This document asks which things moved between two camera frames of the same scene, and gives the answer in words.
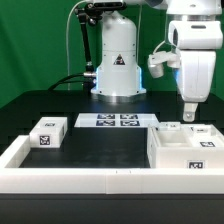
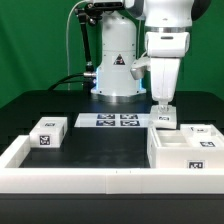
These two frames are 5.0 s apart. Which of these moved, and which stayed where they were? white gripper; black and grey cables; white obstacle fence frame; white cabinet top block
Moved: white gripper
Stayed: white obstacle fence frame; black and grey cables; white cabinet top block
